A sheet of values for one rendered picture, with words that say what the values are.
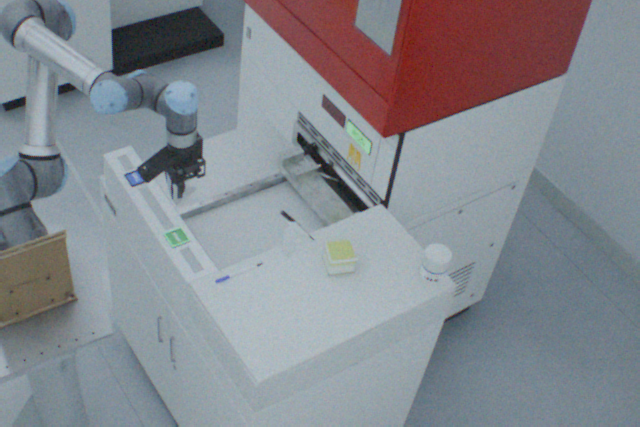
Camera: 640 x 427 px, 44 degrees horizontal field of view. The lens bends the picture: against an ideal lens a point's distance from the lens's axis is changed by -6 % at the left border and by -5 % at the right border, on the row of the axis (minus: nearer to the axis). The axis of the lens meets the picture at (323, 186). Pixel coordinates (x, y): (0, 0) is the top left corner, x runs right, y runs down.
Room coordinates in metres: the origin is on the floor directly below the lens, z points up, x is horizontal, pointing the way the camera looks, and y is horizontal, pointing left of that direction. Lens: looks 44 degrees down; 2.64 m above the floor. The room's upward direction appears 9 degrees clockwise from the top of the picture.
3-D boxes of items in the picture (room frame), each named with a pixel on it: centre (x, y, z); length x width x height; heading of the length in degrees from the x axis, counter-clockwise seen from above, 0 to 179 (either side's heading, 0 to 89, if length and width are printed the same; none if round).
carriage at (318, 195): (1.83, 0.01, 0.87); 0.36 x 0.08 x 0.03; 40
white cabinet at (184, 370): (1.63, 0.16, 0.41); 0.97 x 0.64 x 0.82; 40
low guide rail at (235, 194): (1.81, 0.25, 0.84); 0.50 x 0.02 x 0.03; 130
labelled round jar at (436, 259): (1.49, -0.32, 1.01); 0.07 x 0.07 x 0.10
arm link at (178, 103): (1.49, 0.36, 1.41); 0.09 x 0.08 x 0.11; 64
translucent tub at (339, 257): (1.47, -0.07, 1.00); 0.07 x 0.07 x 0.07; 21
